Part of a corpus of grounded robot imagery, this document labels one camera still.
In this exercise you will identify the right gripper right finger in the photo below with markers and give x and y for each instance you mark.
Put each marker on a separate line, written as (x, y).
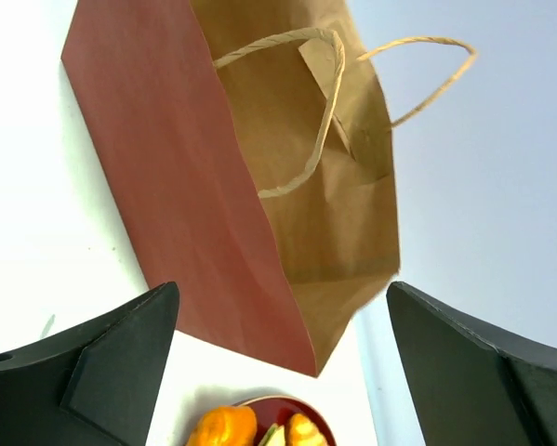
(471, 382)

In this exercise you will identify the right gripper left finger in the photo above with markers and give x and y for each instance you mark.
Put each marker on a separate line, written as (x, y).
(93, 384)

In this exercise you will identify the braided fake bread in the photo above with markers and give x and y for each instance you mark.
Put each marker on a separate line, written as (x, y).
(225, 426)

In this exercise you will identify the fake croissant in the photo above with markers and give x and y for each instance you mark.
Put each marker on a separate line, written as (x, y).
(302, 431)

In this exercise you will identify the triangular fake sandwich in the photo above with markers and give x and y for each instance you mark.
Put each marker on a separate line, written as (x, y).
(274, 436)

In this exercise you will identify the red paper bag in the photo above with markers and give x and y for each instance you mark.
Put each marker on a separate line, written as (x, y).
(247, 145)

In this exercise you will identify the red round tray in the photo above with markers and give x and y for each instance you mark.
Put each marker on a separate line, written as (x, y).
(278, 409)

